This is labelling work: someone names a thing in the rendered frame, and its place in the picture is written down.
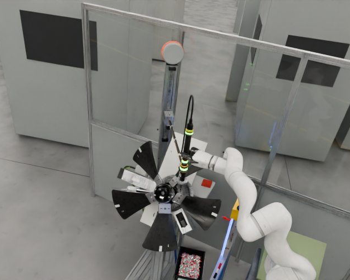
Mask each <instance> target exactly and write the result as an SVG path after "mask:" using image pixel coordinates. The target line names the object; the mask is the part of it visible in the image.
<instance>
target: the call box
mask: <svg viewBox="0 0 350 280"><path fill-rule="evenodd" d="M238 206H239V201H238V199H237V200H236V202H235V205H234V207H233V209H232V213H231V216H230V218H231V219H232V218H233V219H234V220H236V221H237V218H238V212H239V209H238Z"/></svg>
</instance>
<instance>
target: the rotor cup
mask: <svg viewBox="0 0 350 280"><path fill-rule="evenodd" d="M162 191H163V192H164V195H162V194H161V192H162ZM177 193H179V190H178V188H177V186H176V187H175V188H173V187H172V186H171V185H170V183H169V182H167V183H161V184H159V185H157V186H156V188H155V189H154V197H155V199H156V200H157V201H158V202H160V203H170V204H174V203H173V202H171V201H172V199H173V198H174V197H175V195H176V194H177ZM172 196H173V197H172Z"/></svg>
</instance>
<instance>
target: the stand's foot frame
mask: <svg viewBox="0 0 350 280"><path fill-rule="evenodd" d="M179 249H180V248H179V247H178V249H177V255H178V251H179ZM152 257H153V251H152V250H148V249H146V250H145V252H144V253H143V254H142V256H141V258H140V259H139V260H138V262H137V263H136V265H135V266H134V267H133V269H132V270H131V272H130V273H129V275H128V276H127V278H126V279H125V280H150V278H151V267H152ZM174 268H175V258H174V260H173V262H172V264H171V263H168V262H167V261H165V260H164V267H163V275H162V280H172V278H173V273H174Z"/></svg>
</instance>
